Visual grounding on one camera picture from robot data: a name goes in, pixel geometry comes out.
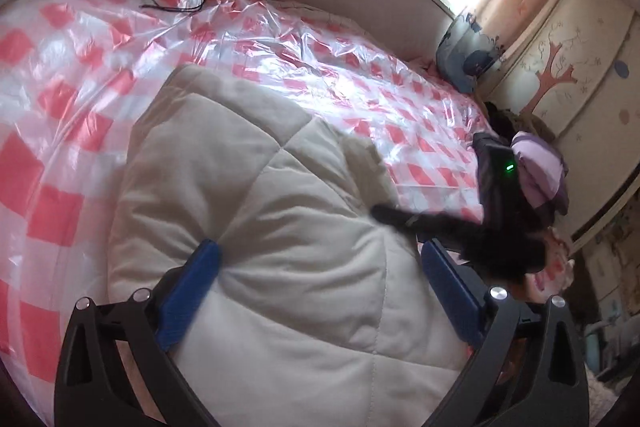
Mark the cream quilted jacket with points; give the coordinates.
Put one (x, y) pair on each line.
(319, 316)

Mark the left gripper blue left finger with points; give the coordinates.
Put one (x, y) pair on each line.
(181, 292)

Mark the dark garment at bed edge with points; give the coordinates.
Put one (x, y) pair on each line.
(504, 123)

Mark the tree decorated wardrobe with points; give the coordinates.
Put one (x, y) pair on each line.
(580, 76)

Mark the red checkered plastic bed cover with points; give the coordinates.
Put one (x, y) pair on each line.
(77, 74)

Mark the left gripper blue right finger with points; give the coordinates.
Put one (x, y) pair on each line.
(459, 290)

